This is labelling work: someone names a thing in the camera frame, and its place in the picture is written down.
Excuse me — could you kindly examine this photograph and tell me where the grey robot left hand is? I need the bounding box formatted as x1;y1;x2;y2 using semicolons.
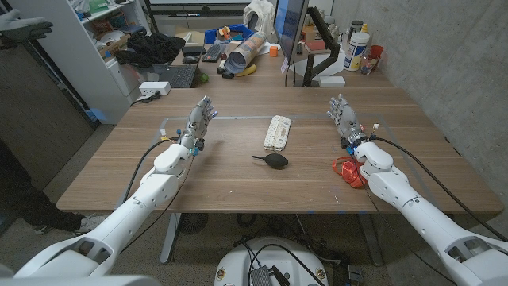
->
179;95;219;152

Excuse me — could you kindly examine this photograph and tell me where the person grey gloved hand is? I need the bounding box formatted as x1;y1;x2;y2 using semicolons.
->
0;8;54;43

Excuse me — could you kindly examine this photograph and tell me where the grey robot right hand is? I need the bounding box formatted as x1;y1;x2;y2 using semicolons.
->
326;94;369;150

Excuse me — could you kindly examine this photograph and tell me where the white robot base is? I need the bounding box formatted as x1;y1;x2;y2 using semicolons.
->
214;237;329;286

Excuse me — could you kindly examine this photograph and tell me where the white leaf-print pen bag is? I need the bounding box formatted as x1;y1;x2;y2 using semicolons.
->
263;114;292;152

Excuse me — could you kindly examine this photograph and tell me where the black rubber air blower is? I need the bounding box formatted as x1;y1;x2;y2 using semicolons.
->
251;153;290;171

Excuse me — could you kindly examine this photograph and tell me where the white cloth bag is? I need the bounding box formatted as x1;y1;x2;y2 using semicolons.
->
242;0;276;35

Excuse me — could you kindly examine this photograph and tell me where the white connector yellow tag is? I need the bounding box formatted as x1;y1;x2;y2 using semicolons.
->
158;128;178;144

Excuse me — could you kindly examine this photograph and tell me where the white flat box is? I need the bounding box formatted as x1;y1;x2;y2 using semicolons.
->
318;75;347;88

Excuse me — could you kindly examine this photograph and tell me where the black laptop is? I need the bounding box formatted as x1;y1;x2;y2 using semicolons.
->
153;63;199;89

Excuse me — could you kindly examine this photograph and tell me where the clear glass cup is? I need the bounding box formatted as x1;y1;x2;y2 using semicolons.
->
360;53;378;75

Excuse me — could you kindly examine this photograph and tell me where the white shelf unit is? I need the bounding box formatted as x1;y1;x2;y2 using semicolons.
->
7;0;152;125

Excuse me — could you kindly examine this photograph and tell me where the white wipes canister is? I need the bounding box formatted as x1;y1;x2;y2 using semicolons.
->
343;32;371;72

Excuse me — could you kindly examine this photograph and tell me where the black keyboard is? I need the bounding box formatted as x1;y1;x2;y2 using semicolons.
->
201;42;227;64

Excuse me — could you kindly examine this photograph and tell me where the yellow banana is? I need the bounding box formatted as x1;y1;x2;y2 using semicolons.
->
234;63;258;78

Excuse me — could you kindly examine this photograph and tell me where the red cup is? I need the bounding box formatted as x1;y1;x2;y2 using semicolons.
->
368;44;385;71

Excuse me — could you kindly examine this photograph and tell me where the black crumpled cloth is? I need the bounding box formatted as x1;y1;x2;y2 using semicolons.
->
114;31;187;68

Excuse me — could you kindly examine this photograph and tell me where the blue plastic bin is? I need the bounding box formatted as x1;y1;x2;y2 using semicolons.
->
204;23;255;44

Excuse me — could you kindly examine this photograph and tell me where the rolled printed poster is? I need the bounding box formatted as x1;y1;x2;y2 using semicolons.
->
224;31;269;75

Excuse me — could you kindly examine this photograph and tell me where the dark wood cabinet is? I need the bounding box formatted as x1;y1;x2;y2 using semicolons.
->
0;39;100;187

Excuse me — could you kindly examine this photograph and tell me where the dark lidded tumbler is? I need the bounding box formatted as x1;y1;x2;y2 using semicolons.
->
348;19;364;41

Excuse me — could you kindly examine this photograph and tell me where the black computer monitor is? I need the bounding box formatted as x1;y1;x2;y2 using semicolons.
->
273;0;310;64

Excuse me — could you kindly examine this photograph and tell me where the grey table leg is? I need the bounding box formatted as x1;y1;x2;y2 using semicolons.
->
358;214;384;266
160;213;183;265

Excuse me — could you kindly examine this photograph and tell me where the grey finned box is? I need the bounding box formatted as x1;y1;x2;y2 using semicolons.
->
249;265;275;286

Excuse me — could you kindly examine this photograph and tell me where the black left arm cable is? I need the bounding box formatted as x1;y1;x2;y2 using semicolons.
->
121;137;180;204

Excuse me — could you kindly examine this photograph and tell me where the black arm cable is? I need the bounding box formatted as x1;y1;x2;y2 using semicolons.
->
121;137;180;204
371;136;508;242

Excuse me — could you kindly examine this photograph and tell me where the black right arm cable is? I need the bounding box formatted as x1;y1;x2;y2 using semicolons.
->
371;136;508;242

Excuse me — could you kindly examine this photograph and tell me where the wall whiteboard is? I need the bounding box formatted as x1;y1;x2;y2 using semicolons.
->
143;0;255;19

